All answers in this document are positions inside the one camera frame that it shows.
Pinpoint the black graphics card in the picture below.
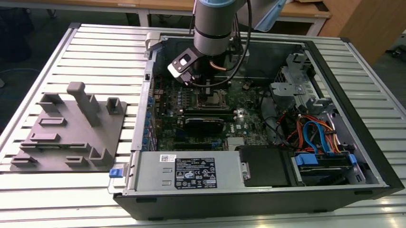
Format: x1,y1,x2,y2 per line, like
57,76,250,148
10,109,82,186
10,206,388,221
184,117,226,136

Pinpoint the black PC case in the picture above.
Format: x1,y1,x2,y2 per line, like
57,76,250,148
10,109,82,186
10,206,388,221
107,32,406,221

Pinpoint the blue disk carrier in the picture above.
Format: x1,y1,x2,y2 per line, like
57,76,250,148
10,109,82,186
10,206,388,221
293,153,358,167

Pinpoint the black internal cable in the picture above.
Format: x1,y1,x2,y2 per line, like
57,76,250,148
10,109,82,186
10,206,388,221
260,89,298,149

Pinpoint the wooden cabinet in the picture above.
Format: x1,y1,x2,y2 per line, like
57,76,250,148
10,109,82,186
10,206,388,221
317,0,406,66

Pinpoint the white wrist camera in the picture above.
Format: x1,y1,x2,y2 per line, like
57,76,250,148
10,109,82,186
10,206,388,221
168,47,204,86

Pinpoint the orange red wire bundle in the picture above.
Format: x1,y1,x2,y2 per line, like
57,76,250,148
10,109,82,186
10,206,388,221
282,113,346,155

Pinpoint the gray parts rack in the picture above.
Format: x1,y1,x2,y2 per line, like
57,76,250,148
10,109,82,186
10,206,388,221
10,81,129,172

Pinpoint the wooden desk white frame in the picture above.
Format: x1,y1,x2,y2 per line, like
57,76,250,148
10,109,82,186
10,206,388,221
139,0,333,37
0,0,142,27

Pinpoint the silver power supply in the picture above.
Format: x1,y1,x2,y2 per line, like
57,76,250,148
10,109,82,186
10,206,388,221
126,151,248,192

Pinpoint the CPU socket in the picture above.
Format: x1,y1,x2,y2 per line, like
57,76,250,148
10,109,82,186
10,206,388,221
196,89,233,110

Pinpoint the black plastic shroud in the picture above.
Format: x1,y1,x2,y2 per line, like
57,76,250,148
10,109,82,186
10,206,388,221
237,145,300,189

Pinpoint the green motherboard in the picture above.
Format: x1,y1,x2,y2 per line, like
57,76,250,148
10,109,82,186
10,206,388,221
151,75,282,152

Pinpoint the blue data wire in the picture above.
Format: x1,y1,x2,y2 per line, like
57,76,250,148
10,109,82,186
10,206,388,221
304,121,334,156

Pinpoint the silver drive cage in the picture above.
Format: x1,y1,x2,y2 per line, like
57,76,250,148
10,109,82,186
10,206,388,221
269,53,340,114

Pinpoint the black camera cable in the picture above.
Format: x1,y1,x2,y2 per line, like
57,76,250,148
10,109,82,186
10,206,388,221
193,0,254,87

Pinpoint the silver CPU green edge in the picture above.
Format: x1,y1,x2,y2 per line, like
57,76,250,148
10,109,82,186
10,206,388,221
210,93,229,105

